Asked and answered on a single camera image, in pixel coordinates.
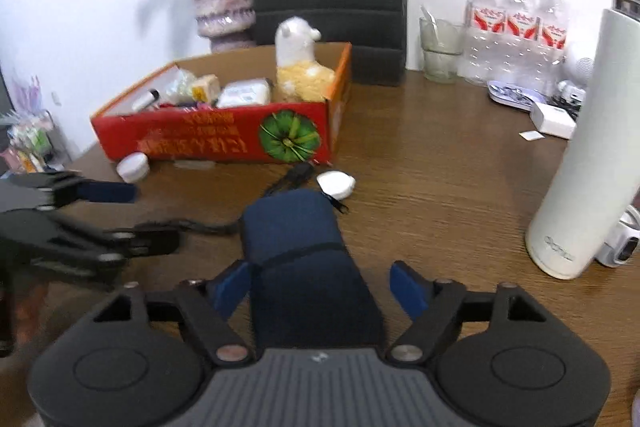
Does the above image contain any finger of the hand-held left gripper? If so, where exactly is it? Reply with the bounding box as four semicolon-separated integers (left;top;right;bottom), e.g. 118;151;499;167
0;172;138;212
0;212;181;289

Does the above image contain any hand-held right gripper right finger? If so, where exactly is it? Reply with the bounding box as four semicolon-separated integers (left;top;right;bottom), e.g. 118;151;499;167
387;259;548;365

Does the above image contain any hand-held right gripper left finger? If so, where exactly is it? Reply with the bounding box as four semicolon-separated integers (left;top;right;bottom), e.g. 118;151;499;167
90;259;253;365

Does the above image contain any navy glasses case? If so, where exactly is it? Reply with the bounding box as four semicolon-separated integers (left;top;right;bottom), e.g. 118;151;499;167
241;188;387;350

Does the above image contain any red cardboard box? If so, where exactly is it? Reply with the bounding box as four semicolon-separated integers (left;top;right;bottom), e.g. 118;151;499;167
90;42;353;165

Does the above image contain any iridescent plastic bag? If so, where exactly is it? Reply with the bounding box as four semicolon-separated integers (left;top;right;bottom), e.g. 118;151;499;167
162;69;198;104

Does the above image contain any white yellow power adapter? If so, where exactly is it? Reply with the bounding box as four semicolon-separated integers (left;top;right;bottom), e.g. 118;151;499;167
192;75;222;105

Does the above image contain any white cotton swab box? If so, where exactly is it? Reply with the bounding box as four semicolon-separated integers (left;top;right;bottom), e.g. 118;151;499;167
216;78;273;108

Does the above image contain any white yellow alpaca plush toy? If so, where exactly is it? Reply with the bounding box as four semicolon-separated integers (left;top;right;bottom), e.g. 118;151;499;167
274;18;336;104

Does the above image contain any wooden desktop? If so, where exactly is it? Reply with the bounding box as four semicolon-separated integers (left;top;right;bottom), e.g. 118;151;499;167
0;42;640;427

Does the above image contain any white round lid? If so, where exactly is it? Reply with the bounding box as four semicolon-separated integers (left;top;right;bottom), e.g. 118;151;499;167
116;153;150;182

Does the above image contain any black white marker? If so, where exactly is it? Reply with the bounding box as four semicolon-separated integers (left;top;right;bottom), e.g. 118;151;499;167
131;89;161;114

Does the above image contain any white oval case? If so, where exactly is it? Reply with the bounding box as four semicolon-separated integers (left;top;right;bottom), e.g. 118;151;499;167
316;171;357;200

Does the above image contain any white small gadget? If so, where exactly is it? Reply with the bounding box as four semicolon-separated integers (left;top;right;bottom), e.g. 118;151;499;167
595;206;640;269

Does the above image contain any purple ceramic vase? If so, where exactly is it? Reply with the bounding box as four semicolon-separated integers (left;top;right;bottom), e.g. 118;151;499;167
189;0;257;52

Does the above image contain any blue white tray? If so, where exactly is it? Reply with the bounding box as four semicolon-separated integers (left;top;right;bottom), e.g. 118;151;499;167
487;80;535;111

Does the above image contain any white thermos bottle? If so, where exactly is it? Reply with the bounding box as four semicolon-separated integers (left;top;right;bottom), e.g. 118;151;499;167
525;0;640;280

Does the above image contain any white charger block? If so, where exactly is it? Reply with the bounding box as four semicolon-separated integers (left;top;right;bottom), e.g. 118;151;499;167
530;101;577;140

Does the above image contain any clear glass cup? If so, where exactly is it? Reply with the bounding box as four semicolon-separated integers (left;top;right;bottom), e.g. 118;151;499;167
419;17;463;84

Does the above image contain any clear water bottle red label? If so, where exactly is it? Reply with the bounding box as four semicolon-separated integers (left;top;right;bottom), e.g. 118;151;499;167
500;0;538;90
532;0;571;95
459;0;506;85

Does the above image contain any white round speaker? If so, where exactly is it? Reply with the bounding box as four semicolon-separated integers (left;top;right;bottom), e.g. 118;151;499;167
564;56;596;92

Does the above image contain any wire storage rack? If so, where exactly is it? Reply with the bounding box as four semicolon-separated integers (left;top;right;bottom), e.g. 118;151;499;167
0;107;66;174

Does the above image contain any black cord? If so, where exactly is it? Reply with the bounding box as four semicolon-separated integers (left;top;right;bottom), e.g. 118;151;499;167
175;162;351;235

